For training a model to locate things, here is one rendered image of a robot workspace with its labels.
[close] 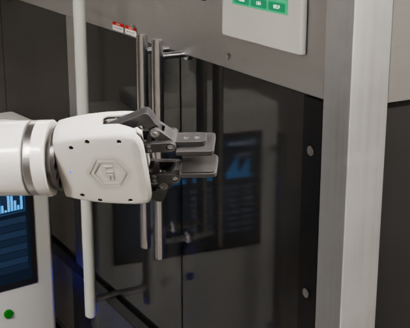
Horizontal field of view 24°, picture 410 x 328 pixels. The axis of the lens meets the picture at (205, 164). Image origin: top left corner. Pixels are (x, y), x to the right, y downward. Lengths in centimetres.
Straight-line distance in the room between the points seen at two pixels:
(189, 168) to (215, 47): 55
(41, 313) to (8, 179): 132
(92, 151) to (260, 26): 47
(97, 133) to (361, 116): 42
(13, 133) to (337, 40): 46
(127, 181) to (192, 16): 63
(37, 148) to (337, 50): 45
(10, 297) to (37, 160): 128
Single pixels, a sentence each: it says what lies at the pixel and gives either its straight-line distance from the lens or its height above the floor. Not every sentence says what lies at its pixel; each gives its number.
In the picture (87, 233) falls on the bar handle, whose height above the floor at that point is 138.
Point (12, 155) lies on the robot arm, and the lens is 104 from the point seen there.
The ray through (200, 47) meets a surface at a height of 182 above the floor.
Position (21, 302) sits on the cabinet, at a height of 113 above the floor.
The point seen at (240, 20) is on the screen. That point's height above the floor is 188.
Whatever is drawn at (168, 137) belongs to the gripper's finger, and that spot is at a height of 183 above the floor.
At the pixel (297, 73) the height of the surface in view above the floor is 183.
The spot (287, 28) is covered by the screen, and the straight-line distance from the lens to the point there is 135.
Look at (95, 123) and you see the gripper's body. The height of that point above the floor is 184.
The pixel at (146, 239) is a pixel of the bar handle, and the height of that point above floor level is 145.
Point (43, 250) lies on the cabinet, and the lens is 229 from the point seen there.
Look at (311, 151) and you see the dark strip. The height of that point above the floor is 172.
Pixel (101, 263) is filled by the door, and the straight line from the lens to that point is 217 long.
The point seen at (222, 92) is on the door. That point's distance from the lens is 156.
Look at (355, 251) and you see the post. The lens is 134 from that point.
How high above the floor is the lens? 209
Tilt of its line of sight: 17 degrees down
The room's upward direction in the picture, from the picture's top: straight up
